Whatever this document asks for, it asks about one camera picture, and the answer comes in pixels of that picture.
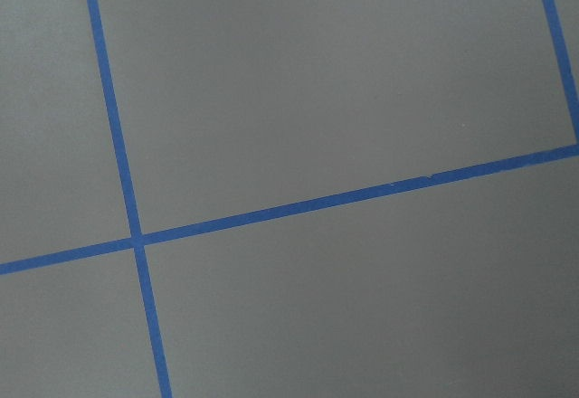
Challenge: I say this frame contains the blue tape grid lines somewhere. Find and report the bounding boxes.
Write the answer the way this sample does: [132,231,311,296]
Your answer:
[1,0,578,397]

